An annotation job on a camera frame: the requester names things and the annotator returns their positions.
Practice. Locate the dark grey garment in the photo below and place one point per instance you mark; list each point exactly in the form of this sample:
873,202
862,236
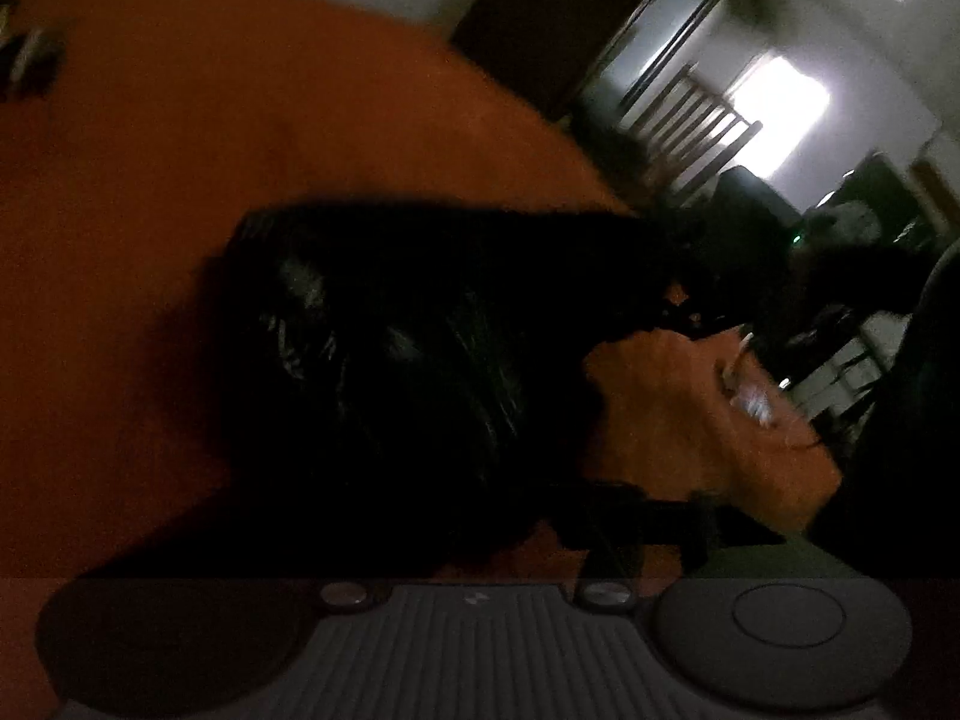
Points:
52,64

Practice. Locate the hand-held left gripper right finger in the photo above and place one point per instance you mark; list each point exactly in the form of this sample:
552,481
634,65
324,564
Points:
622,517

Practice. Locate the white cloth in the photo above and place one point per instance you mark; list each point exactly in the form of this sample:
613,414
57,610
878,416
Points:
28,52

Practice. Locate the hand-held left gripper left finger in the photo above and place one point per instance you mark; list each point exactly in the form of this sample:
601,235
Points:
346,594

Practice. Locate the person's dark clothing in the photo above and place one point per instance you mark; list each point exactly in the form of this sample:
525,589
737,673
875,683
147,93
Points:
915,465

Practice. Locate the person's right hand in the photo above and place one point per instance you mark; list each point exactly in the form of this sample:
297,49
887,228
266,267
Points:
675,427

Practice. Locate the orange blanket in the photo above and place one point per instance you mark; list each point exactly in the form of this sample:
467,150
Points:
150,202

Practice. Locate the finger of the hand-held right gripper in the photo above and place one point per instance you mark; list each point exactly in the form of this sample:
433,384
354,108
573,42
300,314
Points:
675,304

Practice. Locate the bright window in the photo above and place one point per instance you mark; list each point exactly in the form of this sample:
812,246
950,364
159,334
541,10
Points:
787,105

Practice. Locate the black patterned garment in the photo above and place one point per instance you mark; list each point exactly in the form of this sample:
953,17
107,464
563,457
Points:
412,360

